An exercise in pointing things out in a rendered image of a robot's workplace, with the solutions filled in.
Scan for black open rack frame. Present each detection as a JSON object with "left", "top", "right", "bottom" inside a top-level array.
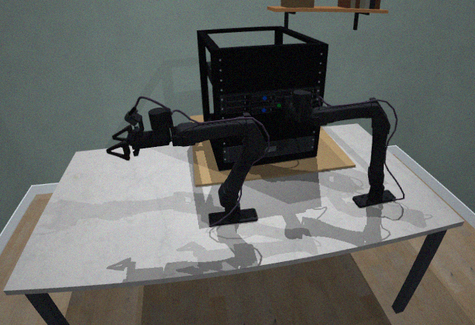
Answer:
[{"left": 197, "top": 26, "right": 329, "bottom": 171}]

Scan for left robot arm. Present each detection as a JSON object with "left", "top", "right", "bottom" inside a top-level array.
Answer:
[{"left": 148, "top": 108, "right": 266, "bottom": 226}]

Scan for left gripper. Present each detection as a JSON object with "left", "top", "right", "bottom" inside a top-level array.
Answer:
[{"left": 106, "top": 111, "right": 154, "bottom": 161}]

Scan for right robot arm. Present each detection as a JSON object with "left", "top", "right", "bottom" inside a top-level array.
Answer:
[{"left": 291, "top": 90, "right": 396, "bottom": 208}]

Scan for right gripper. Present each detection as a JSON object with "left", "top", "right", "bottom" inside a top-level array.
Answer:
[{"left": 282, "top": 96, "right": 313, "bottom": 119}]

